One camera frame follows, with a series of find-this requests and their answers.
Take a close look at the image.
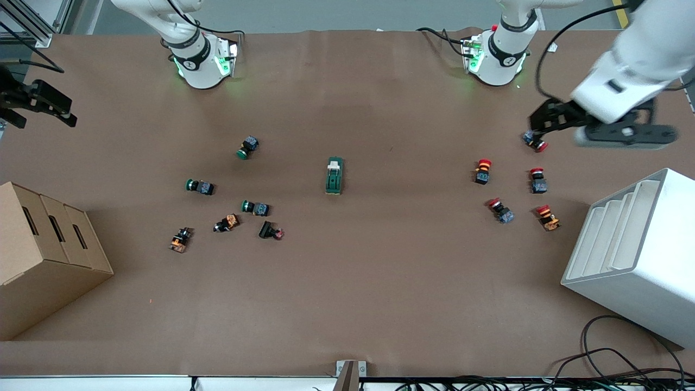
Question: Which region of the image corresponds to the green load switch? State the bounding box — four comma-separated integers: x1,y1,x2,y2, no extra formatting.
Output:
325,156,345,196

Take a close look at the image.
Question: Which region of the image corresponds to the brown cardboard box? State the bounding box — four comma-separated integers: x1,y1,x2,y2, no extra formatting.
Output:
0,181,115,342

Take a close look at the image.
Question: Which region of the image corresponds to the white stepped storage rack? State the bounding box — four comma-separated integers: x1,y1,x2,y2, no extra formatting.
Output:
561,168,695,349

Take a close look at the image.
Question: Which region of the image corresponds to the brown paper table cover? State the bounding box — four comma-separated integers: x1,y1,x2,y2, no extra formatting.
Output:
0,29,695,377

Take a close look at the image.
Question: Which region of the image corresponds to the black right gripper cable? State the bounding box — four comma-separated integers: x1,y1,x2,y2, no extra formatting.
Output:
0,19,65,74

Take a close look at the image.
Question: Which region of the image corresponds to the aluminium frame profile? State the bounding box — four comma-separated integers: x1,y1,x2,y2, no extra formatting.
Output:
0,0,53,48

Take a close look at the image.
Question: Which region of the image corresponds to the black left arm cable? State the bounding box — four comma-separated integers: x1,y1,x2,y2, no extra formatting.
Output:
536,2,642,102

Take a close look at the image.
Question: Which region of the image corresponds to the black left base cable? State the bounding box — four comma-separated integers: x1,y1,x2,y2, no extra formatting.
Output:
416,27,469,46

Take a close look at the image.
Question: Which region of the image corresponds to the black base cable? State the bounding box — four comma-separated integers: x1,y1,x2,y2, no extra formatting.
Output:
416,27,469,46
166,0,246,36

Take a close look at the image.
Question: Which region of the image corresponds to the black right base cable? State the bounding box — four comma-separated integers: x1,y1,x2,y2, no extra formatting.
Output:
166,0,246,36

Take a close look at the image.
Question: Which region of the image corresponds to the black looped floor cable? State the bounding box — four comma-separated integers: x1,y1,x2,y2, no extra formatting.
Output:
553,315,688,381

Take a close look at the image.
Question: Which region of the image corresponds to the black switch with red tip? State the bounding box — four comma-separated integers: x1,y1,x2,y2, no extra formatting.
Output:
258,220,285,241

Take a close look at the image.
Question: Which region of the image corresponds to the black cable bundle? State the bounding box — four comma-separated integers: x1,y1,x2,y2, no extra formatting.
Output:
396,375,695,391

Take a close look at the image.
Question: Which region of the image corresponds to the white table edge rail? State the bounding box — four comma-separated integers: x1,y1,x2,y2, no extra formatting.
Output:
0,375,338,391

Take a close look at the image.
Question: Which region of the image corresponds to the grey metal table bracket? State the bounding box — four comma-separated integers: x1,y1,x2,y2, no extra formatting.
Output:
336,360,367,391

